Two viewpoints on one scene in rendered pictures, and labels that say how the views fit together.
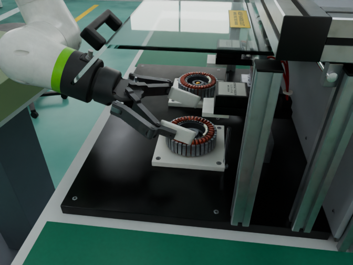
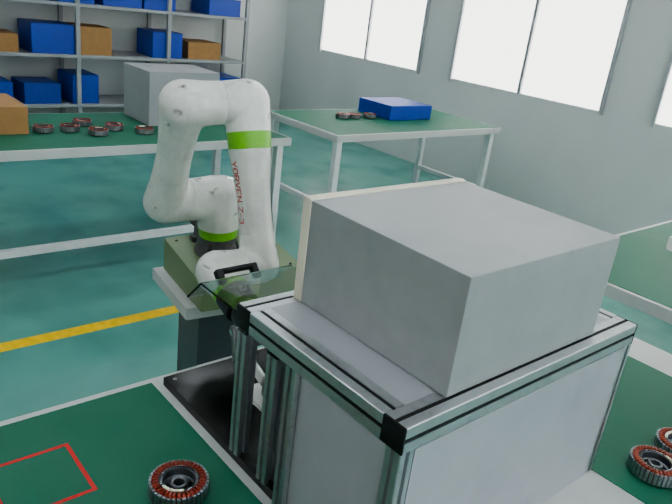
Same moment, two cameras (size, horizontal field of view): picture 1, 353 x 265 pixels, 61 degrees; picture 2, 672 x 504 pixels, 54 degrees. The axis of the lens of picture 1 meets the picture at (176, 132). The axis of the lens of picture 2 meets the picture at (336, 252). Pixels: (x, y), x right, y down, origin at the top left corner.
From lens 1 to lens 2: 1.14 m
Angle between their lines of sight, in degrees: 38
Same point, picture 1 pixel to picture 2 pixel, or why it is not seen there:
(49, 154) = not seen: hidden behind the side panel
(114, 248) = (162, 417)
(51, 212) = (158, 380)
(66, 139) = not seen: hidden behind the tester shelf
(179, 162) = (256, 400)
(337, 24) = (251, 317)
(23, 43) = (210, 262)
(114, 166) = (219, 378)
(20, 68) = (201, 277)
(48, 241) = (139, 391)
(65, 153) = not seen: hidden behind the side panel
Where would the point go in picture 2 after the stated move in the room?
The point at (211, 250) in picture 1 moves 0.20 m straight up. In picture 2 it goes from (204, 454) to (209, 371)
